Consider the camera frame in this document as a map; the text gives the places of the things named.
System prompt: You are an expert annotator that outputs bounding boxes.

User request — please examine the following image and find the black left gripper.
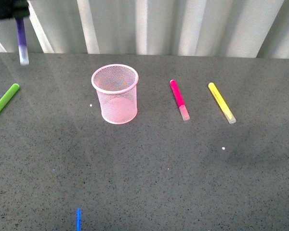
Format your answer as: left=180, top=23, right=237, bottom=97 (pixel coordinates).
left=0, top=0, right=30, bottom=21

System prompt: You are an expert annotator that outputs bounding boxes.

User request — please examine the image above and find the purple highlighter pen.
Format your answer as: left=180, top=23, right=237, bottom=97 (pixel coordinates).
left=16, top=18, right=29, bottom=65

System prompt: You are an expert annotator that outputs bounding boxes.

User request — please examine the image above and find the pink highlighter pen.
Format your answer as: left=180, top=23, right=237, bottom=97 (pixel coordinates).
left=170, top=79, right=190, bottom=121

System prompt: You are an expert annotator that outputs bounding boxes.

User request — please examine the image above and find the pink mesh cup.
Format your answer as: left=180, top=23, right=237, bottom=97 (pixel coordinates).
left=91, top=64, right=139, bottom=124

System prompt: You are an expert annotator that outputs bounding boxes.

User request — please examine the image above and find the green highlighter pen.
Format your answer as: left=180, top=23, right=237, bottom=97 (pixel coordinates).
left=0, top=83, right=20, bottom=112

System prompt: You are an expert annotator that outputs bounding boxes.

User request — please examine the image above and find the yellow highlighter pen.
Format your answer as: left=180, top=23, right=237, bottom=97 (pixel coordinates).
left=208, top=82, right=236, bottom=124

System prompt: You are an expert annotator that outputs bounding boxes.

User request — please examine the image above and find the white pleated curtain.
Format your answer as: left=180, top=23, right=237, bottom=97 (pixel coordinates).
left=0, top=0, right=289, bottom=59

